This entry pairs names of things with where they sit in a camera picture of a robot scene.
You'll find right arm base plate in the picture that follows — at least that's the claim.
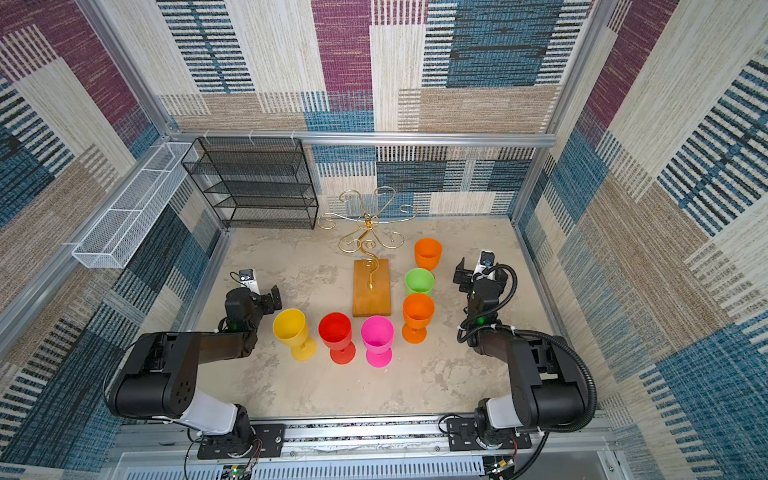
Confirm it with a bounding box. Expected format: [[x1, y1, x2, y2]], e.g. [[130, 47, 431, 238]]
[[438, 416, 533, 451]]

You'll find pink wine glass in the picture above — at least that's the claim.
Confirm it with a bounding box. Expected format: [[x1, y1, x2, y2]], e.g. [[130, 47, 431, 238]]
[[361, 316, 394, 368]]

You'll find aluminium front rail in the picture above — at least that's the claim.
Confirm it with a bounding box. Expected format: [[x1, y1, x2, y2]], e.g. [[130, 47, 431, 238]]
[[99, 415, 633, 479]]

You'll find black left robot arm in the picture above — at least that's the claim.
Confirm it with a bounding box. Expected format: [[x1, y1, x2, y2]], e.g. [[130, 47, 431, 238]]
[[105, 286, 282, 455]]

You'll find white mesh wall basket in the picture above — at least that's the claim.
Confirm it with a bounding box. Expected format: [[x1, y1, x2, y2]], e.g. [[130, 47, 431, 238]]
[[72, 142, 191, 269]]

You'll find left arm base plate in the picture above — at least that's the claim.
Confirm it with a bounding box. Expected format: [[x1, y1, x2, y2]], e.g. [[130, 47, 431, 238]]
[[196, 424, 286, 460]]

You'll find orange wooden rack base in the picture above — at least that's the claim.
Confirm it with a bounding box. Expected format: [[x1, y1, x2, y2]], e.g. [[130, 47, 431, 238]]
[[352, 259, 392, 318]]

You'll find red wine glass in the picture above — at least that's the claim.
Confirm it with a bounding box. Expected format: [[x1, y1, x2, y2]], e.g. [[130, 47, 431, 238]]
[[318, 312, 356, 365]]

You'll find yellow wine glass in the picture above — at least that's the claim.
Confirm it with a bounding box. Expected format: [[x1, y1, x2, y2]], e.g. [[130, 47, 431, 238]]
[[273, 308, 317, 362]]

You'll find black mesh shelf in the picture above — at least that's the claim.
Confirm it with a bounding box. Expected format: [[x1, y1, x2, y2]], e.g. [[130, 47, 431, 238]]
[[181, 137, 319, 229]]

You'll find orange wine glass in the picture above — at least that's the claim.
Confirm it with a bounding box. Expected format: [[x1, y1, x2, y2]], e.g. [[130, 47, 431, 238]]
[[414, 238, 442, 271], [402, 293, 435, 344]]

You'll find gold wire glass rack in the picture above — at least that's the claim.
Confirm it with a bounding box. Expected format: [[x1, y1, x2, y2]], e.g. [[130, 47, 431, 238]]
[[317, 186, 418, 271]]

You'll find green wine glass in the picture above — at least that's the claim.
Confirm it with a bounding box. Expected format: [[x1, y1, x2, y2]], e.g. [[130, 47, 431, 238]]
[[404, 268, 435, 296]]

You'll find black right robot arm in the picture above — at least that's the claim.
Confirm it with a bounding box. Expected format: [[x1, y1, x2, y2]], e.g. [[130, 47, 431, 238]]
[[453, 251, 598, 449]]

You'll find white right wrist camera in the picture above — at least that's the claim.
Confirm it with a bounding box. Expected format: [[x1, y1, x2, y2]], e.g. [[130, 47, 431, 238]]
[[473, 250, 495, 280]]

